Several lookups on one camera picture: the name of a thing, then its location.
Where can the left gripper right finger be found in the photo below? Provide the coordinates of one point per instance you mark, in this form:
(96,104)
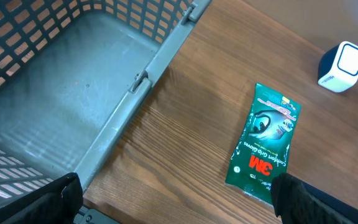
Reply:
(297,202)

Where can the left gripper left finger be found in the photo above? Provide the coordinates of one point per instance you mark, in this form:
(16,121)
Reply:
(54,203)

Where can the white barcode scanner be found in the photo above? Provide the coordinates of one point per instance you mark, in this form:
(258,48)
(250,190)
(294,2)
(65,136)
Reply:
(338,67)

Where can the green 3M gloves packet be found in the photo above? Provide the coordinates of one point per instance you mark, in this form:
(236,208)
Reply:
(263,149)

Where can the grey plastic mesh basket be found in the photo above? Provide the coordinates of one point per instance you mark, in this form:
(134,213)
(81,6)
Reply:
(73,73)

